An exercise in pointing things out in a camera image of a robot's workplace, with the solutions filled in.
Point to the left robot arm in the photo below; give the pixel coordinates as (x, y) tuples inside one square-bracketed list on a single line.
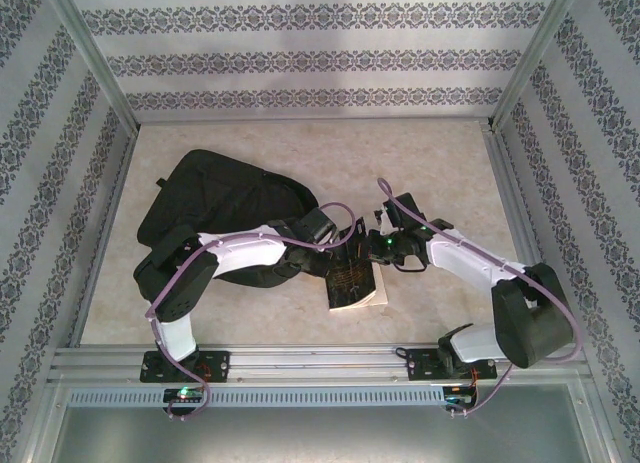
[(240, 248)]

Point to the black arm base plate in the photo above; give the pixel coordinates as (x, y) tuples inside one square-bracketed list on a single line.
[(422, 365), (215, 365)]

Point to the black paperback book cream pages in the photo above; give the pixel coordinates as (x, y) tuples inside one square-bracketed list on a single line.
[(355, 283)]

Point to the controller board with green light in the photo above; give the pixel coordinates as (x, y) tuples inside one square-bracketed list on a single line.
[(457, 395), (184, 394)]

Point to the thin aluminium frame bar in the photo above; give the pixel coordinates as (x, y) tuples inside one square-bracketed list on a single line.
[(320, 120)]

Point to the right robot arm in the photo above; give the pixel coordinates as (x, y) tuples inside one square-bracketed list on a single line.
[(465, 255)]

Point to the aluminium corner post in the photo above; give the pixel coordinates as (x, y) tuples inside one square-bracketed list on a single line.
[(537, 58), (95, 58)]

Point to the black fabric backpack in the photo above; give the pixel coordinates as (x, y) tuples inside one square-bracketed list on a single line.
[(210, 193)]

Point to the aluminium mounting rail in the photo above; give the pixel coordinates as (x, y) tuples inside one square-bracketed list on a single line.
[(320, 363)]

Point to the aluminium side frame bar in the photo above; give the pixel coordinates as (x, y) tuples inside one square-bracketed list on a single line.
[(106, 233), (522, 233)]

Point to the grey metal shelf panel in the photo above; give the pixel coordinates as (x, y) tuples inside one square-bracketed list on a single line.
[(320, 438)]

